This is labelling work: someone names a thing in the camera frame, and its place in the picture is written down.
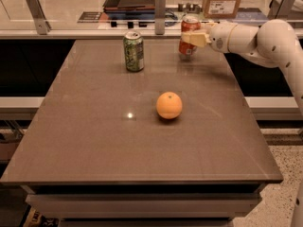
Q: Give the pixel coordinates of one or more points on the metal railing post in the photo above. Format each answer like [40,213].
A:
[159,17]
[280,10]
[41,24]

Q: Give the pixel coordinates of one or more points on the left metal railing post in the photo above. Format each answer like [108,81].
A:
[41,24]

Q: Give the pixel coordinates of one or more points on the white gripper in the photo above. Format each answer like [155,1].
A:
[220,37]

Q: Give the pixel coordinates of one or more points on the orange fruit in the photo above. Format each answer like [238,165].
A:
[169,105]

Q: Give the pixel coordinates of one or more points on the cardboard box with label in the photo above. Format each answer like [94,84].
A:
[218,9]

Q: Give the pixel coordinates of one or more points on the middle metal railing post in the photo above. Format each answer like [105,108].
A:
[159,17]

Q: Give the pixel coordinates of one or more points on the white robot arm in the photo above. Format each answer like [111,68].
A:
[274,44]

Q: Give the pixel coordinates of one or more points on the green soda can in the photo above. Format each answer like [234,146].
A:
[133,51]

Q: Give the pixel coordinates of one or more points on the red coke can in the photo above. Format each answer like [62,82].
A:
[189,23]

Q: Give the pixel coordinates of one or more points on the right metal railing post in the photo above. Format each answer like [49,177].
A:
[280,10]

